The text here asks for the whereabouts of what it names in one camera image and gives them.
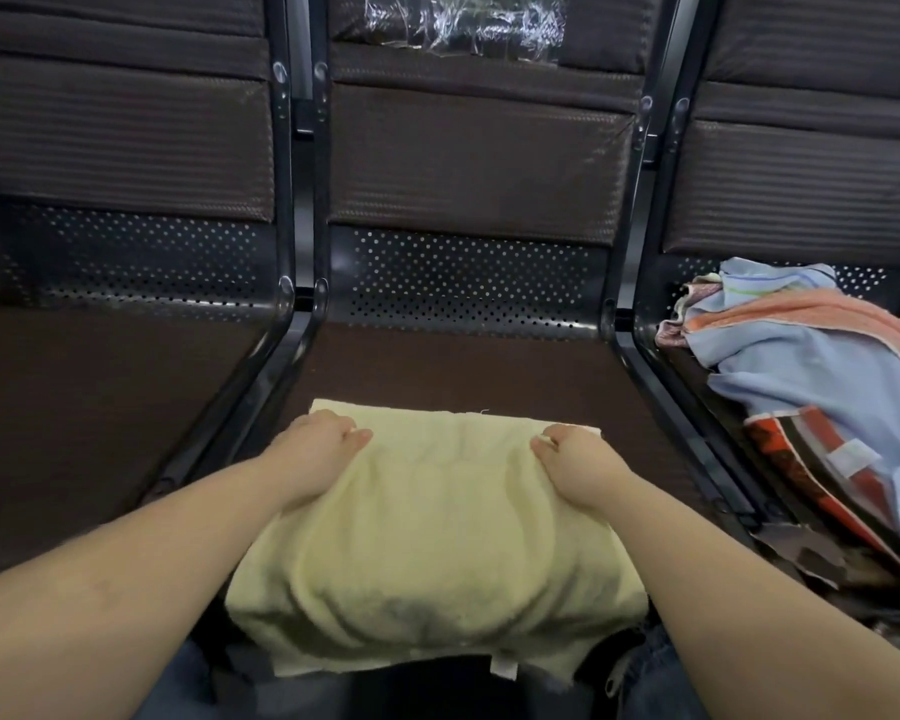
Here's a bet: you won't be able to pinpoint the person's left hand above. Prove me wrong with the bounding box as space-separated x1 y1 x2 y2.
264 409 375 514

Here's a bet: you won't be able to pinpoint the person's right hand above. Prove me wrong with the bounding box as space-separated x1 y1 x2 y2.
530 423 634 518

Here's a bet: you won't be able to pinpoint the pale yellow towel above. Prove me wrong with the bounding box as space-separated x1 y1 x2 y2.
225 398 651 682

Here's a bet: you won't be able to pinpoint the person's right forearm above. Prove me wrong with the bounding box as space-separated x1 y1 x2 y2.
594 472 900 720

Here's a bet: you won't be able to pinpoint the person's left forearm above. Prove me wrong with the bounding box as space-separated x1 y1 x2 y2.
0 451 305 720

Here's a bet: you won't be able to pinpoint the pink patterned cloth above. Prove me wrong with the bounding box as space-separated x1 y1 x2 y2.
655 274 723 352

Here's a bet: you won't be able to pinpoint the brown cushioned metal bench seat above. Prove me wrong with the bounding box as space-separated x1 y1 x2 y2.
615 0 900 638
217 0 721 518
0 0 318 586

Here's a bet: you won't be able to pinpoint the blue jeans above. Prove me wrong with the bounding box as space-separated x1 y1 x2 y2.
131 620 695 720

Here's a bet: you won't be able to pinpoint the red black patterned cloth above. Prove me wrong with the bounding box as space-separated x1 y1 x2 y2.
744 406 900 567

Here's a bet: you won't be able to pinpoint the light blue cloth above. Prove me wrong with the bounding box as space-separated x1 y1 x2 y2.
681 256 900 595

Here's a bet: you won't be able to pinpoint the brown fabric piece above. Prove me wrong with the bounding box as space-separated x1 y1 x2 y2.
748 520 850 591

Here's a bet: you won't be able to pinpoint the orange towel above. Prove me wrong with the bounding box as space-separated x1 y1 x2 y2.
682 287 900 381

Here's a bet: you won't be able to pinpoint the clear plastic wrap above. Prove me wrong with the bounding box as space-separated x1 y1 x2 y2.
363 0 569 64

